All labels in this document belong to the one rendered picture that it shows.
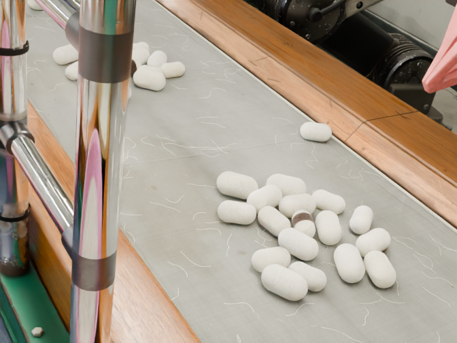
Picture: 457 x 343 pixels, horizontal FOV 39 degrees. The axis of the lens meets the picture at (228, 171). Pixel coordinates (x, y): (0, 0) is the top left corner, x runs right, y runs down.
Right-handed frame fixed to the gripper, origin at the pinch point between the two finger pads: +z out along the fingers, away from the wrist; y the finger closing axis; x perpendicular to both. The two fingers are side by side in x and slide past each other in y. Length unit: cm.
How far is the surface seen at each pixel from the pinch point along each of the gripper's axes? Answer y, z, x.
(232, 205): -1.6, 20.5, -3.1
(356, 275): 9.1, 16.8, 0.4
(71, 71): -30.8, 24.0, -4.9
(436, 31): -154, -106, 178
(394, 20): -181, -103, 182
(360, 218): 3.6, 12.8, 3.3
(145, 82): -26.7, 18.5, -0.1
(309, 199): -0.2, 14.9, 1.4
